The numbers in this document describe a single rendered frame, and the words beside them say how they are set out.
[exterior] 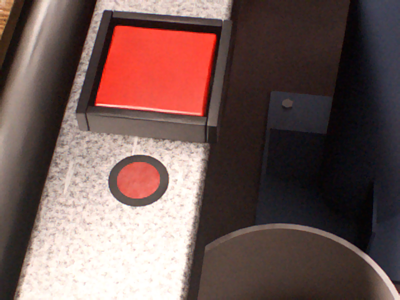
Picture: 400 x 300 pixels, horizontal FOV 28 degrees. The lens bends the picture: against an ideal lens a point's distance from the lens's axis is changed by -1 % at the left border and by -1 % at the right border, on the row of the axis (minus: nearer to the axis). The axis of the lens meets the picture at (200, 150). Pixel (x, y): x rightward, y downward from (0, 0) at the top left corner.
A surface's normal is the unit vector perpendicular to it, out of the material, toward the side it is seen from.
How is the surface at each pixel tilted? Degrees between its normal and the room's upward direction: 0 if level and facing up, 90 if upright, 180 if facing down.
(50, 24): 23
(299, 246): 87
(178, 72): 0
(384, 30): 90
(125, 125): 90
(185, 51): 0
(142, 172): 0
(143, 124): 90
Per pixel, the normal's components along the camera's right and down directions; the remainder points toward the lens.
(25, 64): 0.06, -0.55
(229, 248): 0.47, 0.69
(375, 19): -0.75, 0.55
